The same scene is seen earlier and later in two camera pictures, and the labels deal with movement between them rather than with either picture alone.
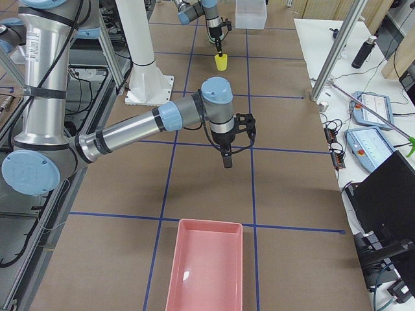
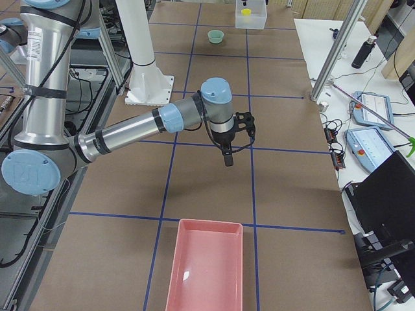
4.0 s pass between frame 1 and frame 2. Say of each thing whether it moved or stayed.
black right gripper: stayed
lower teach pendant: stayed
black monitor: stayed
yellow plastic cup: moved
